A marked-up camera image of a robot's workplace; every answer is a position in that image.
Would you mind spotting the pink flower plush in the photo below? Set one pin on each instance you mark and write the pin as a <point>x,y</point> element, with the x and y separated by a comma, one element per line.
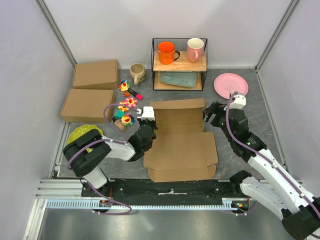
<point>131,102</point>

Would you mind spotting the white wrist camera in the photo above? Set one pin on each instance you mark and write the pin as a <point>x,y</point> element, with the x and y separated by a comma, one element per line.
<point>238,101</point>
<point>148,113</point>

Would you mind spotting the pink black highlighter pen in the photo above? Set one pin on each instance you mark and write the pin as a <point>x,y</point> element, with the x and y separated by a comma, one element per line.
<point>135,94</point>

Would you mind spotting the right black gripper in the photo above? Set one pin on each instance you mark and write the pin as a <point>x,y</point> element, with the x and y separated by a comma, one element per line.
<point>215,107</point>

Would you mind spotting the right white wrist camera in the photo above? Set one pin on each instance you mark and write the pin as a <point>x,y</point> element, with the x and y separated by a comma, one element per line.
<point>238,101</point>

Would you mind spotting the rainbow flower plush top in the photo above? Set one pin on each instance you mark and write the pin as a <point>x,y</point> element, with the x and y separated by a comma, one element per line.
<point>124,86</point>

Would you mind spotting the pink ceramic mug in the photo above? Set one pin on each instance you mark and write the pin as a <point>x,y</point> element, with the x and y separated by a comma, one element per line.
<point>195,47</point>

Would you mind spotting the green dotted plate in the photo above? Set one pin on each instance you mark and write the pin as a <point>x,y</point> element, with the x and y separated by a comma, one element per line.
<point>80,131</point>

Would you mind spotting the grey slotted cable duct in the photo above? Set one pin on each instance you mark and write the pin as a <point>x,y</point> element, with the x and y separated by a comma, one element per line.
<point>97,204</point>

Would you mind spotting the brown small bottle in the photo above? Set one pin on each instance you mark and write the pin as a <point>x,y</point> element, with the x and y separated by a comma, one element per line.
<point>118,124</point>

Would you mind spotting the beige ceramic mug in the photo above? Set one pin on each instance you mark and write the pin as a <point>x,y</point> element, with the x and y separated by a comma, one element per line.
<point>138,73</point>

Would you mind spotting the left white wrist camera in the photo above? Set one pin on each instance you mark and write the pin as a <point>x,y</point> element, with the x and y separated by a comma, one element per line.
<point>148,113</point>

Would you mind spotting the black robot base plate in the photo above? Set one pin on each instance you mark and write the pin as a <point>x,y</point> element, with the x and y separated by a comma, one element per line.
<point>145,192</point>

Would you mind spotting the yellow flower plush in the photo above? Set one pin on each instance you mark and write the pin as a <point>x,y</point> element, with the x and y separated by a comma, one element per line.
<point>123,106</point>

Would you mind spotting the orange enamel mug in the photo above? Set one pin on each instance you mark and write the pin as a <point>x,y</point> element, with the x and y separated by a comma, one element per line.
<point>167,52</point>

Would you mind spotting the pink round plate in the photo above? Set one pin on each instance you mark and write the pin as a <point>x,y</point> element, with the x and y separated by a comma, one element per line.
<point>228,83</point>

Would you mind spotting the black wire wooden shelf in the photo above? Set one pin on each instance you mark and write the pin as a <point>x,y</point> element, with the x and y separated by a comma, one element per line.
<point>178,66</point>

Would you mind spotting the rainbow flower plush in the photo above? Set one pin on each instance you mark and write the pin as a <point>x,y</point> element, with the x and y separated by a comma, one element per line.
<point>124,86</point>
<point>127,120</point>

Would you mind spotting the cardboard box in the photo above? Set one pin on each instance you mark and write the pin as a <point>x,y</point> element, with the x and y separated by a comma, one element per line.
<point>97,75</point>
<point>88,106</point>
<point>182,150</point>

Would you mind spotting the small orange flower charm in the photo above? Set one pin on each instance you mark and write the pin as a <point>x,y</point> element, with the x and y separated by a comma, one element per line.
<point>126,94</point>

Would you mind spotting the teal rectangular ceramic plate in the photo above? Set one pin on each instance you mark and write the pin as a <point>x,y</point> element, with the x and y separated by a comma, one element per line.
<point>180,79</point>

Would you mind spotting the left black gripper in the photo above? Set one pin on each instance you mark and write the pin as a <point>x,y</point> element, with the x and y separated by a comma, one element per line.
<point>141,121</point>

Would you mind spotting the rainbow flower plush lower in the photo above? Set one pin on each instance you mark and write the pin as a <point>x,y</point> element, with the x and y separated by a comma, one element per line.
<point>127,120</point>

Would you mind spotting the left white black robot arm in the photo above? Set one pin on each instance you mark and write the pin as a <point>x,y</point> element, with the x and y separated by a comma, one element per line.
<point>84,154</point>

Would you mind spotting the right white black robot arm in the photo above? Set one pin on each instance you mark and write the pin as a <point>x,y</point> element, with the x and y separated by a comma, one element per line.
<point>297,208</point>

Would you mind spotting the teal block toy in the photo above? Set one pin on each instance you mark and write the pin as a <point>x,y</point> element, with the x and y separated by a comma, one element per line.
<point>119,114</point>

